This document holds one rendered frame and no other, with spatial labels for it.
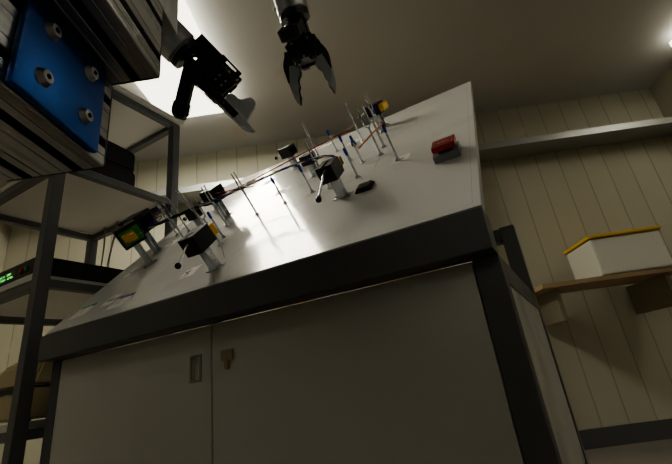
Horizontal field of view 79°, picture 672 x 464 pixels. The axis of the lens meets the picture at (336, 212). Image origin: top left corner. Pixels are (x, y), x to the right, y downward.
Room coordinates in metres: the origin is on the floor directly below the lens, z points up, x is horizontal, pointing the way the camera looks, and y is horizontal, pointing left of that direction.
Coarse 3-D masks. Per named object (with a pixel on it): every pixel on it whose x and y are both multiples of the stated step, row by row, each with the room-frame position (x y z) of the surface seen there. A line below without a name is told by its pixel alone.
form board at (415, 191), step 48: (336, 144) 1.38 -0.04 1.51; (240, 192) 1.47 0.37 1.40; (288, 192) 1.13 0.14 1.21; (384, 192) 0.78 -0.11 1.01; (432, 192) 0.68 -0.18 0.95; (480, 192) 0.60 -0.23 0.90; (240, 240) 0.98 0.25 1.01; (288, 240) 0.82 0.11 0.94; (336, 240) 0.71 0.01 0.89; (144, 288) 1.03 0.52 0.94; (192, 288) 0.87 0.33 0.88
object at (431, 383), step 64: (256, 320) 0.82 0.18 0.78; (320, 320) 0.75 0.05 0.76; (384, 320) 0.69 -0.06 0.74; (448, 320) 0.65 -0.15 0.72; (256, 384) 0.82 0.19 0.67; (320, 384) 0.76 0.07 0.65; (384, 384) 0.70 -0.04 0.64; (448, 384) 0.65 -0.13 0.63; (256, 448) 0.82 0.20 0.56; (320, 448) 0.76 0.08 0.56; (384, 448) 0.71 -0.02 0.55; (448, 448) 0.66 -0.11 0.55; (512, 448) 0.62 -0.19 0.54
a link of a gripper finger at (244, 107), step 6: (228, 96) 0.68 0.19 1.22; (234, 96) 0.68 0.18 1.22; (228, 102) 0.68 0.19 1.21; (234, 102) 0.69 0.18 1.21; (240, 102) 0.69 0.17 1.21; (246, 102) 0.69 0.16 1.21; (252, 102) 0.70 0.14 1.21; (234, 108) 0.69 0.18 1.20; (240, 108) 0.70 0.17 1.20; (246, 108) 0.70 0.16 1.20; (252, 108) 0.70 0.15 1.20; (240, 114) 0.70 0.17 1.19; (246, 114) 0.71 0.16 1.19; (240, 120) 0.70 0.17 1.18; (246, 120) 0.71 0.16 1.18; (246, 126) 0.72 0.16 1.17; (252, 132) 0.74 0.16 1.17
